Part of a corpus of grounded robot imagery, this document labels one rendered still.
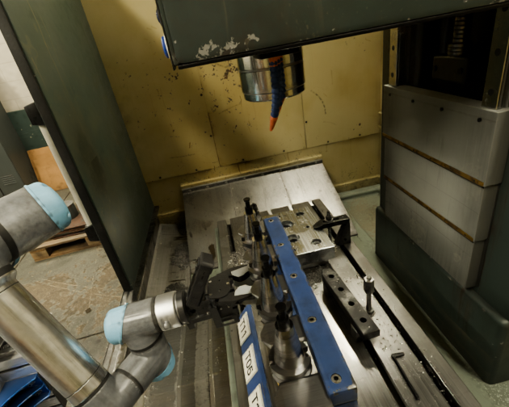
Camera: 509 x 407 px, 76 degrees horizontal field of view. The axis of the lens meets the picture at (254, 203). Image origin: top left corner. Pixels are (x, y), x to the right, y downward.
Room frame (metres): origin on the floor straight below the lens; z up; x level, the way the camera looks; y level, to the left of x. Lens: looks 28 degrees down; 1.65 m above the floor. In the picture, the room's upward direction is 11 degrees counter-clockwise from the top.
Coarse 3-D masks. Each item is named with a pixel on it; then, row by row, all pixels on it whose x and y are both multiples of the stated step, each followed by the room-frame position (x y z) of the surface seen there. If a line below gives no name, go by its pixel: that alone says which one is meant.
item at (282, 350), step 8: (288, 328) 0.31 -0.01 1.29; (280, 336) 0.30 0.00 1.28; (288, 336) 0.30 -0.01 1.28; (296, 336) 0.31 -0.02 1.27; (280, 344) 0.30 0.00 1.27; (288, 344) 0.30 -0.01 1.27; (296, 344) 0.30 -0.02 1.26; (280, 352) 0.30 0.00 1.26; (288, 352) 0.30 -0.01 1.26; (296, 352) 0.30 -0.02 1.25; (280, 360) 0.30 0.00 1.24; (288, 360) 0.30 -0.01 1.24; (296, 360) 0.30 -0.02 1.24; (288, 368) 0.29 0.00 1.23
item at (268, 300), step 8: (264, 280) 0.41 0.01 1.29; (272, 280) 0.41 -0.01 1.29; (264, 288) 0.41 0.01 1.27; (272, 288) 0.41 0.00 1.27; (280, 288) 0.42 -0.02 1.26; (264, 296) 0.41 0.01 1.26; (272, 296) 0.41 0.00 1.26; (280, 296) 0.41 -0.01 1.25; (264, 304) 0.41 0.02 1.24; (272, 304) 0.40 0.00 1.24; (272, 312) 0.40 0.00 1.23
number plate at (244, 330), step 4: (244, 316) 0.67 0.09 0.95; (240, 320) 0.67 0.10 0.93; (244, 320) 0.66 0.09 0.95; (248, 320) 0.65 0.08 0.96; (240, 324) 0.66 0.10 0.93; (244, 324) 0.65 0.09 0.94; (248, 324) 0.63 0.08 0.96; (240, 328) 0.65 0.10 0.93; (244, 328) 0.63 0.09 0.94; (248, 328) 0.62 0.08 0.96; (240, 332) 0.64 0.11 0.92; (244, 332) 0.62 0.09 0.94; (248, 332) 0.61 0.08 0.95; (240, 336) 0.63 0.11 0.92; (244, 336) 0.61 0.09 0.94; (248, 336) 0.60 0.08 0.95; (240, 340) 0.61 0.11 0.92; (244, 340) 0.60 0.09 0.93; (240, 344) 0.60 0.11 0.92
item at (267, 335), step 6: (294, 318) 0.39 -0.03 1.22; (264, 324) 0.39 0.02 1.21; (270, 324) 0.39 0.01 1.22; (294, 324) 0.38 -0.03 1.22; (300, 324) 0.38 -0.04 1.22; (264, 330) 0.38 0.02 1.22; (270, 330) 0.37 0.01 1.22; (300, 330) 0.36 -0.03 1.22; (264, 336) 0.37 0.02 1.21; (270, 336) 0.36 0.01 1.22; (300, 336) 0.35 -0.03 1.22; (264, 342) 0.36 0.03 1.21; (270, 342) 0.35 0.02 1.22; (270, 348) 0.34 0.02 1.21
